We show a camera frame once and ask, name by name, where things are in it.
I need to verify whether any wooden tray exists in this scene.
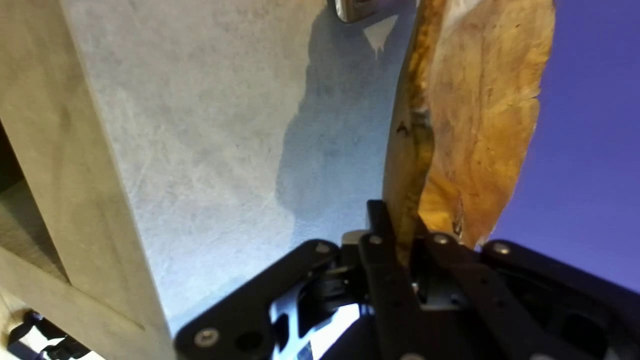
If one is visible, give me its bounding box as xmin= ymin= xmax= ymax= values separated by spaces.
xmin=382 ymin=0 xmax=557 ymax=266

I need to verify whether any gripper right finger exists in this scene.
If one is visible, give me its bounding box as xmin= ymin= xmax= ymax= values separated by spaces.
xmin=412 ymin=232 xmax=640 ymax=360

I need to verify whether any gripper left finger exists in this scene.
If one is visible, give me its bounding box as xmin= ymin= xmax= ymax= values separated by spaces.
xmin=173 ymin=199 xmax=424 ymax=360

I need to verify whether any silver metal object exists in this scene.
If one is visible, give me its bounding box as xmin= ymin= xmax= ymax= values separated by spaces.
xmin=327 ymin=0 xmax=417 ymax=24

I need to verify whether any black strap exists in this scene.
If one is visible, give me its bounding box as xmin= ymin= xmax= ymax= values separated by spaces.
xmin=7 ymin=310 xmax=92 ymax=360

